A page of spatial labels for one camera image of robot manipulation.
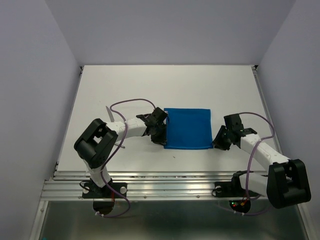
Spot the blue cloth napkin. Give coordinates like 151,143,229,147
164,108,213,150

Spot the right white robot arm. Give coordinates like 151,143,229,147
212,113,312,213

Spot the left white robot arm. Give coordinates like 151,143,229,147
73,107,168,197

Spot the aluminium rail frame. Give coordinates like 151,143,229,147
30,65,317,240

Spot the green handled knife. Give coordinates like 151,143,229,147
106,106,115,123

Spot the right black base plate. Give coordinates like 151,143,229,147
211,181,246,198

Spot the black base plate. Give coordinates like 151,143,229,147
211,181,246,198
80,181,128,199

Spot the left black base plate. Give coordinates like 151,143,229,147
80,181,128,199

